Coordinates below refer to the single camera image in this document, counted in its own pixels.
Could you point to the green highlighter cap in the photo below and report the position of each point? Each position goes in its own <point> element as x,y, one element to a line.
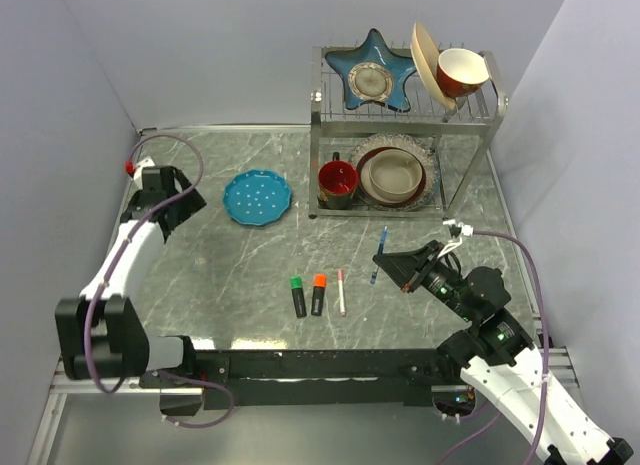
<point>296,282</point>

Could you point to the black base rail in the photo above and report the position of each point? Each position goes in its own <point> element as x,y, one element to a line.
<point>411,377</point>

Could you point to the orange highlighter cap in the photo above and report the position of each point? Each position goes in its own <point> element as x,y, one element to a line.
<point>320,281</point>

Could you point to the black green-tipped highlighter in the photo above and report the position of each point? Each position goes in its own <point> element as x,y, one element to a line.
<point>299,304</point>

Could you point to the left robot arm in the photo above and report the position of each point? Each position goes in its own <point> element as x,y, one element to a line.
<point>99,332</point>

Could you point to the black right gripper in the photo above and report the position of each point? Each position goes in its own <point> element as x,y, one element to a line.
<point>406,267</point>

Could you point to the white pink-tipped marker pen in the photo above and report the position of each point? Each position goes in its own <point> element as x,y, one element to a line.
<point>341,293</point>

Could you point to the blue polka dot plate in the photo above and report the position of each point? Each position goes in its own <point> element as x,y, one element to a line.
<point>257,197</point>

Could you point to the cream plate on rack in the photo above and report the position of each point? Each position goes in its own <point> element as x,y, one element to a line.
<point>425,56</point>

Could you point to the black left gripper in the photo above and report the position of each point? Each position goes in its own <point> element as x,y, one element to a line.
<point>189,205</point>

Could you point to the blue star-shaped dish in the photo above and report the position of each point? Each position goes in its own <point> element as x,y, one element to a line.
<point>373,74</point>

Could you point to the red and white bowl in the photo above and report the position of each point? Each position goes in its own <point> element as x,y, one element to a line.
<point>460,72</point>

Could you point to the patterned glass plate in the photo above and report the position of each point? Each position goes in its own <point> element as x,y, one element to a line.
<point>397,172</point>

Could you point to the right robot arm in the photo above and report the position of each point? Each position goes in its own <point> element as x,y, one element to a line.
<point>496,356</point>

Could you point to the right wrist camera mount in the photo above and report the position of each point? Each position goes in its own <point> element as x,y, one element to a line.
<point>459,231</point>

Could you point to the stainless steel dish rack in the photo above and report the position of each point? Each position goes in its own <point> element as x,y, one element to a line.
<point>459,138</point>

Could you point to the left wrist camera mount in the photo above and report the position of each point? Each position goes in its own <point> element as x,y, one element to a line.
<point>134,170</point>

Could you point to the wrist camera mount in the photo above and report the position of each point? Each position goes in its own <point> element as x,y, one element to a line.
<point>134,170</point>
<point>459,231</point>

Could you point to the beige bowl on lower shelf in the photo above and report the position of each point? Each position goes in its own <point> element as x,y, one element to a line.
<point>391,177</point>

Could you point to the dark floral red mug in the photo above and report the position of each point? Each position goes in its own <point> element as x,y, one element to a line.
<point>338,181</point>

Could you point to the black orange-tipped highlighter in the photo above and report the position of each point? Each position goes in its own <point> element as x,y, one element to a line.
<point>318,297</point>

